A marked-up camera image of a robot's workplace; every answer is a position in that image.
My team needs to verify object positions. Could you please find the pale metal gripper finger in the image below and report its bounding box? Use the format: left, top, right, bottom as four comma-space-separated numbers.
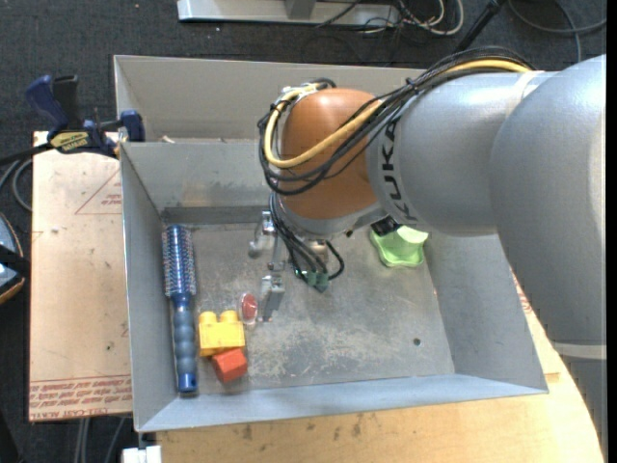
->
259, 275, 287, 323
247, 210, 278, 259

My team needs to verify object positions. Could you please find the red oval in clear plastic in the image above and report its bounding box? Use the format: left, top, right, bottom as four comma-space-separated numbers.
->
237, 291, 260, 327

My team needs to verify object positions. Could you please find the yellow toy building block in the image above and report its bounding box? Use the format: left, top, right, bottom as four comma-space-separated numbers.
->
198, 310, 248, 358

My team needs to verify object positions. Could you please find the red-orange block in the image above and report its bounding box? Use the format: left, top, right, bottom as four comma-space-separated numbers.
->
211, 347, 250, 384

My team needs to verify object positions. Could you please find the light green star-shaped cup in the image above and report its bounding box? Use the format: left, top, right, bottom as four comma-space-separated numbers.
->
368, 224, 430, 268

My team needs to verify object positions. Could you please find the blue round hairbrush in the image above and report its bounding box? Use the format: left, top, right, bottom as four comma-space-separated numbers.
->
161, 223, 200, 395

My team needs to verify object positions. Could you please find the grey metal bin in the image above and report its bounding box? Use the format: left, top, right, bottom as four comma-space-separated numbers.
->
113, 54, 550, 433

